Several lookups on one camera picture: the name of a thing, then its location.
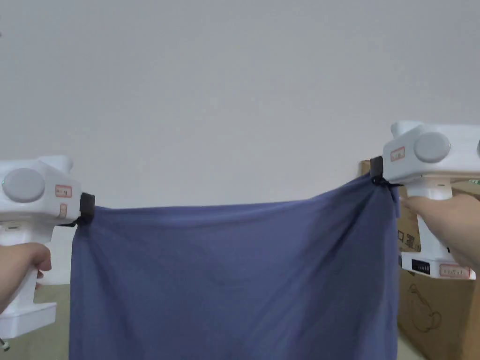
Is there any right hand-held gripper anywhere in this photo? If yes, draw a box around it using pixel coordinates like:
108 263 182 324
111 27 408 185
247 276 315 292
370 120 480 281

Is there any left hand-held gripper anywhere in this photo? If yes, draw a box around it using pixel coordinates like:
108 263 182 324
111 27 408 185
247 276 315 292
0 155 96 339

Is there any dark blue garment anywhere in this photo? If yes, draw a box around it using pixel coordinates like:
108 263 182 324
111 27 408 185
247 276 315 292
69 174 402 360

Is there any person's left hand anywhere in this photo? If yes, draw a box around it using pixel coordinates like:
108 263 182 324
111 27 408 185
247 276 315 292
0 242 53 316

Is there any person's right hand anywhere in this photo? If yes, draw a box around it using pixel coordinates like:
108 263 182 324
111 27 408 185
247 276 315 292
399 194 480 278

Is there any brown cardboard carton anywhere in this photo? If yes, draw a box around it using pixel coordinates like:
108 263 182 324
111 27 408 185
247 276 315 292
360 160 480 360

